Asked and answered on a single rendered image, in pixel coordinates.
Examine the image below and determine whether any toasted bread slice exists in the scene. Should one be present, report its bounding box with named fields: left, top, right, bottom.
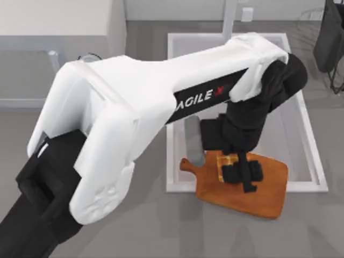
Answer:
left=216, top=152, right=241, bottom=184

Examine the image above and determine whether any pale grey rounded box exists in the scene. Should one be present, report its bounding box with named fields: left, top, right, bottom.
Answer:
left=184, top=116, right=206, bottom=165

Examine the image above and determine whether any wooden cutting board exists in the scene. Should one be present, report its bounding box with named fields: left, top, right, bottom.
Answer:
left=180, top=149, right=290, bottom=221

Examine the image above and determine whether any white sink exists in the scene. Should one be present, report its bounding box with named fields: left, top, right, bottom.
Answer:
left=166, top=32, right=329, bottom=194

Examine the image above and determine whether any tall pale tap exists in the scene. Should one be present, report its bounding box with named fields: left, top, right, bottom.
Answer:
left=221, top=0, right=238, bottom=41

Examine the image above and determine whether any clear glass cup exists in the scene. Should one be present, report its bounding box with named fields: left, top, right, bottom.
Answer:
left=77, top=52, right=103, bottom=64

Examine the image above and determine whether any white wall socket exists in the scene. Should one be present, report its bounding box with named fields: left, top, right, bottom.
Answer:
left=241, top=7, right=254, bottom=23

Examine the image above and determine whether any black wire rack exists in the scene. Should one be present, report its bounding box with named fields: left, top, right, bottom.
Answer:
left=312, top=0, right=344, bottom=95

